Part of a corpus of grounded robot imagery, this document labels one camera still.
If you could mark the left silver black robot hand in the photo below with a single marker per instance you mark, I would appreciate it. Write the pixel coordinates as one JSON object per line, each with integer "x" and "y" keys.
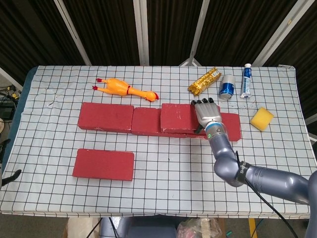
{"x": 11, "y": 177}

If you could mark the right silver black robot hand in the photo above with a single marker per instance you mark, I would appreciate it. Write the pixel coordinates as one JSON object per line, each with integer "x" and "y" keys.
{"x": 208, "y": 111}

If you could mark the red brick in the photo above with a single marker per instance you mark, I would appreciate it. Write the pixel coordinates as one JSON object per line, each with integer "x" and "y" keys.
{"x": 231, "y": 126}
{"x": 146, "y": 121}
{"x": 104, "y": 164}
{"x": 177, "y": 116}
{"x": 106, "y": 116}

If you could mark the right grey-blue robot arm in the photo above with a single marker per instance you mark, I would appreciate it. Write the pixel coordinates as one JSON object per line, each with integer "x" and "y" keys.
{"x": 272, "y": 178}

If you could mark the gold foil snack package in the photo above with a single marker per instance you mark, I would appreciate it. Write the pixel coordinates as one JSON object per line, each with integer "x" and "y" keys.
{"x": 204, "y": 81}

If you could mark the blue silver drink can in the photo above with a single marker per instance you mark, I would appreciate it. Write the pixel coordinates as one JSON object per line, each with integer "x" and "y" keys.
{"x": 227, "y": 86}

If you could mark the blue white squeeze tube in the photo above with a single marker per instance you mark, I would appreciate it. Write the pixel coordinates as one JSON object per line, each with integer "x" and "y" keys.
{"x": 246, "y": 81}

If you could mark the yellow sponge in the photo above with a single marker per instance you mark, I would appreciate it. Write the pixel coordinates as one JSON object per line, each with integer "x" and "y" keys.
{"x": 262, "y": 119}

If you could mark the blue table underlay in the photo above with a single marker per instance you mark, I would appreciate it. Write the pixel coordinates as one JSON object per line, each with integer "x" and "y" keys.
{"x": 18, "y": 106}

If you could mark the white black grid tablecloth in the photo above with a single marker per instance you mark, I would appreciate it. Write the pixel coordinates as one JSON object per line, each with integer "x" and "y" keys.
{"x": 161, "y": 188}

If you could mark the yellow rubber chicken toy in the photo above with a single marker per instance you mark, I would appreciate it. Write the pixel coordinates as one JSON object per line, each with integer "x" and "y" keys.
{"x": 116, "y": 86}

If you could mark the clear plastic bag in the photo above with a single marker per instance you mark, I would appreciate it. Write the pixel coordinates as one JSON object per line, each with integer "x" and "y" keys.
{"x": 198, "y": 225}

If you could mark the dark brown curtain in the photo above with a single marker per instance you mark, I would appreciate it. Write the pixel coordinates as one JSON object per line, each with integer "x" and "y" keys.
{"x": 111, "y": 29}

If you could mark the grey-blue robot torso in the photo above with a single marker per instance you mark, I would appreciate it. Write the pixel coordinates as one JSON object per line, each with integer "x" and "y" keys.
{"x": 138, "y": 226}

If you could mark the white metal frame pole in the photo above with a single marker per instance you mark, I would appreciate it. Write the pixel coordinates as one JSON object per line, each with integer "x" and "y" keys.
{"x": 73, "y": 32}
{"x": 280, "y": 32}
{"x": 196, "y": 32}
{"x": 142, "y": 32}

